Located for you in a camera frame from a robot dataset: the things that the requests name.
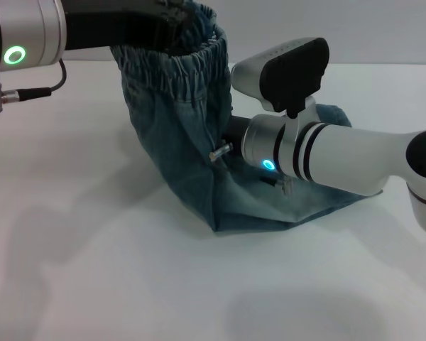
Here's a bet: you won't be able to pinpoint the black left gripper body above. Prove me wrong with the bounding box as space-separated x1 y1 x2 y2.
62 0 164 53

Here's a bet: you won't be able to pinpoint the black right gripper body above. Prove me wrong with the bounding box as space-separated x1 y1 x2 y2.
220 114 252 147

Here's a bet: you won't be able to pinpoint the blue denim shorts with cartoon print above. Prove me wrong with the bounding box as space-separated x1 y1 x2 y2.
109 0 383 234

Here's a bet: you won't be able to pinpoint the right arm cable with connector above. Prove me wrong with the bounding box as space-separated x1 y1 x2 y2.
208 141 294 195

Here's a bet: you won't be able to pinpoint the arm cable with connector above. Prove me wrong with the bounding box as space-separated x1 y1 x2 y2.
208 141 294 195
0 58 68 115

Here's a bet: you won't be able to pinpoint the right wrist camera black silver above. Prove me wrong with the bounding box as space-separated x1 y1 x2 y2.
231 36 331 119

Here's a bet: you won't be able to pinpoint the left arm cable with connector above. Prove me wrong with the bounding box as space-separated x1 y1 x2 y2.
0 58 68 115

